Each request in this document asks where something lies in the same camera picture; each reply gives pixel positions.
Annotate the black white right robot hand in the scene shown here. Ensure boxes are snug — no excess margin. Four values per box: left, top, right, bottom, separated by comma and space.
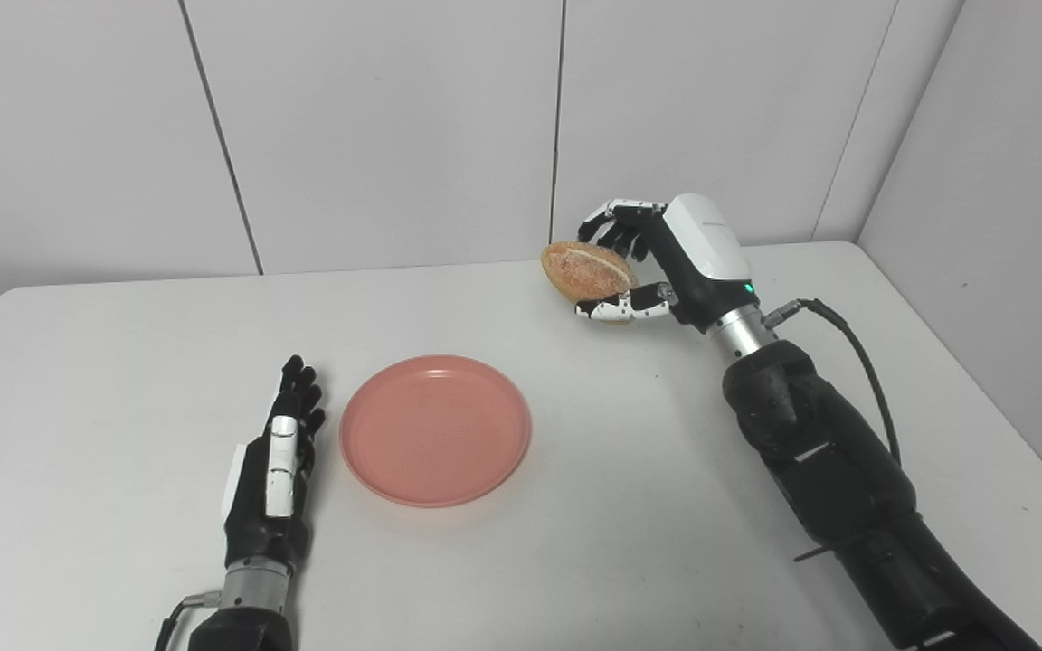
575, 193, 757, 335

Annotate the pink round plate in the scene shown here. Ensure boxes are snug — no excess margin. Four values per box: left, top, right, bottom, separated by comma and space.
339, 354, 533, 509

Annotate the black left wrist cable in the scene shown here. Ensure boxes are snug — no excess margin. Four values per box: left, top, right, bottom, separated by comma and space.
155, 590, 223, 651

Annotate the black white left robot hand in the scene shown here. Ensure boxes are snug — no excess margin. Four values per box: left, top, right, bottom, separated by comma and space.
221, 354, 327, 571

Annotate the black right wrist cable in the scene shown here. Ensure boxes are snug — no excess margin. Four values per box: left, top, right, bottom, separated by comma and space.
763, 298, 903, 467

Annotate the golden bread roll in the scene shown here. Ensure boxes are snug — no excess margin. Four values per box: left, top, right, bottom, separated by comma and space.
541, 241, 641, 325

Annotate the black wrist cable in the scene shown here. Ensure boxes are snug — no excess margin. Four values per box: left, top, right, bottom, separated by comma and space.
763, 298, 903, 467
155, 590, 223, 651

